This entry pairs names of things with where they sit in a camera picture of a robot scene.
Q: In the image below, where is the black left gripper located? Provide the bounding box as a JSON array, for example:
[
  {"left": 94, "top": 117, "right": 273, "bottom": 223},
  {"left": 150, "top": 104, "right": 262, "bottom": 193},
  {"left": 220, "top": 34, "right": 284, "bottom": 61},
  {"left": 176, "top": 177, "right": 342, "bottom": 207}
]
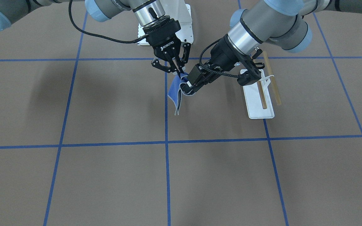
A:
[{"left": 181, "top": 38, "right": 261, "bottom": 93}]

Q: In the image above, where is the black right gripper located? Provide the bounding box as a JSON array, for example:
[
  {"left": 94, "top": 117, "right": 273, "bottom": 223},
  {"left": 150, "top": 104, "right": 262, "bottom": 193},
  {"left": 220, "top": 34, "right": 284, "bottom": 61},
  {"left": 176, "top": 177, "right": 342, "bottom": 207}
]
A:
[{"left": 143, "top": 19, "right": 191, "bottom": 75}]

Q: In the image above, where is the blue microfiber towel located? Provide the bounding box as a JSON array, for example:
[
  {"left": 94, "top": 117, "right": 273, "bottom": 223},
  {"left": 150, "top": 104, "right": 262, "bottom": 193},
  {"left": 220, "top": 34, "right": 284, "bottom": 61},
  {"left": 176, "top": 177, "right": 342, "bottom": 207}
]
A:
[{"left": 167, "top": 73, "right": 195, "bottom": 115}]

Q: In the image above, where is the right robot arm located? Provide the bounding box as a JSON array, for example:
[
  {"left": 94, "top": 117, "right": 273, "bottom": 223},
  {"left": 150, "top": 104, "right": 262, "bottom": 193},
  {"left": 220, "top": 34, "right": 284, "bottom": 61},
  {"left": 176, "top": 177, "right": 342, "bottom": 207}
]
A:
[{"left": 0, "top": 0, "right": 191, "bottom": 75}]

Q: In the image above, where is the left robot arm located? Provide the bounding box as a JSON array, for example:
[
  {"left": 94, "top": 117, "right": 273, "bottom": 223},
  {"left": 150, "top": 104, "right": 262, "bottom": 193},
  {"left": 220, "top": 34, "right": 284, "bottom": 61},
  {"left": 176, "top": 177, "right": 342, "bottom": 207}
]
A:
[{"left": 168, "top": 0, "right": 362, "bottom": 95}]

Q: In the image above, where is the white towel rack base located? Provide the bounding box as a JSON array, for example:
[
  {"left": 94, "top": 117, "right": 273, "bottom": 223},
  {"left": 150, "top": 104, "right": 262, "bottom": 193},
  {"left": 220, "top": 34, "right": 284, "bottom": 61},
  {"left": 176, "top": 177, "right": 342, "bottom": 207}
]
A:
[{"left": 243, "top": 70, "right": 275, "bottom": 120}]

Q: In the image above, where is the wooden rack bar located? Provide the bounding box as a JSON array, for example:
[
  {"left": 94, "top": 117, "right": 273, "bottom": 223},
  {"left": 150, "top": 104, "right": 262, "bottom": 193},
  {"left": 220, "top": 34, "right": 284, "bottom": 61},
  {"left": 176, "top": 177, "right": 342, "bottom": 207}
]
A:
[
  {"left": 256, "top": 81, "right": 267, "bottom": 109},
  {"left": 262, "top": 51, "right": 282, "bottom": 106}
]

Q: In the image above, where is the crossing blue tape strip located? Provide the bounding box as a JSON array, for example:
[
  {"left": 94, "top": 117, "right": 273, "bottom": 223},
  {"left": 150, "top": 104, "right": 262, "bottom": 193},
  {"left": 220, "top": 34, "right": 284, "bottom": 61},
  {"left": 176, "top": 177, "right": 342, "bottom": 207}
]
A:
[{"left": 165, "top": 73, "right": 171, "bottom": 226}]

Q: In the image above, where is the white mounting plate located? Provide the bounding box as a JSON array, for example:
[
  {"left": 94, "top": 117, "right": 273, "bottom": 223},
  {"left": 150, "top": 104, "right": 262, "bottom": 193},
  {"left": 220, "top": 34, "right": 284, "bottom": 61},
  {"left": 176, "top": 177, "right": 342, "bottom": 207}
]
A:
[{"left": 137, "top": 4, "right": 194, "bottom": 46}]

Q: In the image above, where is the long blue tape strip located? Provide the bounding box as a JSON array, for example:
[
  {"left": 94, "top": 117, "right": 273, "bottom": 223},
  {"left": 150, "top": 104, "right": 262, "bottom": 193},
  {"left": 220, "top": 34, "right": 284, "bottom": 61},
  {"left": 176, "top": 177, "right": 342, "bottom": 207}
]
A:
[{"left": 0, "top": 135, "right": 362, "bottom": 150}]

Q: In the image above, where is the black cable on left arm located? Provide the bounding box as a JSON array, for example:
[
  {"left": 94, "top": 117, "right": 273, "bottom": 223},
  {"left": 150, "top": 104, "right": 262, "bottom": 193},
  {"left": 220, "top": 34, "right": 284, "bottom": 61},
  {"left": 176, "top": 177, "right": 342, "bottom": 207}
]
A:
[{"left": 199, "top": 38, "right": 248, "bottom": 78}]

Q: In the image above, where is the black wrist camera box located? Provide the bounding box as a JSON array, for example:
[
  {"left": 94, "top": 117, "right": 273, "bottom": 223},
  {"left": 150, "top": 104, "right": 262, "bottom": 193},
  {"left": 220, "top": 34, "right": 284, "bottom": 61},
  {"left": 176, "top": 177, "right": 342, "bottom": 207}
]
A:
[{"left": 187, "top": 63, "right": 205, "bottom": 88}]

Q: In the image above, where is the black braided cable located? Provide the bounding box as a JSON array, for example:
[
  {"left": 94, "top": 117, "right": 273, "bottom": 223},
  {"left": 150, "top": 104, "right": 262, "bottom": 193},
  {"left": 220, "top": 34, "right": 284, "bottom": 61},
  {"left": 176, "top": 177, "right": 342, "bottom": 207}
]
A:
[{"left": 69, "top": 0, "right": 148, "bottom": 44}]

